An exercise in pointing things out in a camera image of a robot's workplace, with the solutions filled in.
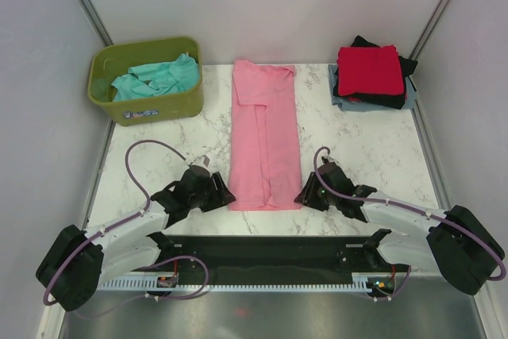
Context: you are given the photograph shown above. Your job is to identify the pink t shirt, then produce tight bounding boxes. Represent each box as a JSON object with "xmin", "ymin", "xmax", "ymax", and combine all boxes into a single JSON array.
[{"xmin": 229, "ymin": 60, "xmax": 302, "ymax": 211}]

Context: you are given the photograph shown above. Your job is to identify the olive green plastic bin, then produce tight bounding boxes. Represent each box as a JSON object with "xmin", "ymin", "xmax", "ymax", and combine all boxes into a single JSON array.
[{"xmin": 87, "ymin": 37, "xmax": 204, "ymax": 126}]

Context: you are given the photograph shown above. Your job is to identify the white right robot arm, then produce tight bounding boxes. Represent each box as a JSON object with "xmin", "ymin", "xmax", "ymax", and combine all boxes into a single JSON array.
[{"xmin": 295, "ymin": 161, "xmax": 506, "ymax": 295}]

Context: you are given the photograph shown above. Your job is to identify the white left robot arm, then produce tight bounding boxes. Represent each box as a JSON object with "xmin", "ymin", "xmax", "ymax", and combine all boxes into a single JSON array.
[{"xmin": 36, "ymin": 165, "xmax": 236, "ymax": 312}]

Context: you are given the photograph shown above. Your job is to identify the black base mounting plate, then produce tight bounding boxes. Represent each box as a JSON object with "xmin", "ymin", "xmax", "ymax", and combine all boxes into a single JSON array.
[{"xmin": 159, "ymin": 236, "xmax": 408, "ymax": 284}]

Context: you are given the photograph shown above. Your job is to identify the teal t shirt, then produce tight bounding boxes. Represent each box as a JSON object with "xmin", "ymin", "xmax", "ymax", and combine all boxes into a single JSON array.
[{"xmin": 111, "ymin": 53, "xmax": 200, "ymax": 102}]

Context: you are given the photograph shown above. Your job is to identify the red folded t shirt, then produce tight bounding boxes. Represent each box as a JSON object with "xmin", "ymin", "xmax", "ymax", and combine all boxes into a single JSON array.
[{"xmin": 337, "ymin": 45, "xmax": 404, "ymax": 97}]

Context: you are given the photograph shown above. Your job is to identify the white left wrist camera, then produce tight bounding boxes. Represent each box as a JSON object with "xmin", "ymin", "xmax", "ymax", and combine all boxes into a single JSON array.
[{"xmin": 186, "ymin": 155, "xmax": 210, "ymax": 169}]

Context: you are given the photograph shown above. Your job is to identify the white slotted cable duct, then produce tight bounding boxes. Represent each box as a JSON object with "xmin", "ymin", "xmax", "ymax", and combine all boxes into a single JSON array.
[{"xmin": 98, "ymin": 272, "xmax": 372, "ymax": 293}]

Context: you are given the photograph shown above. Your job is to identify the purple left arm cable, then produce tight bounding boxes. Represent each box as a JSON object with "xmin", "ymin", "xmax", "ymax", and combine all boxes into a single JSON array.
[{"xmin": 42, "ymin": 139, "xmax": 211, "ymax": 318}]

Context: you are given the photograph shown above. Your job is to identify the right aluminium frame post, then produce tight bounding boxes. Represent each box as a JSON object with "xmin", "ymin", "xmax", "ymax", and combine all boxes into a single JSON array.
[{"xmin": 410, "ymin": 0, "xmax": 452, "ymax": 60}]

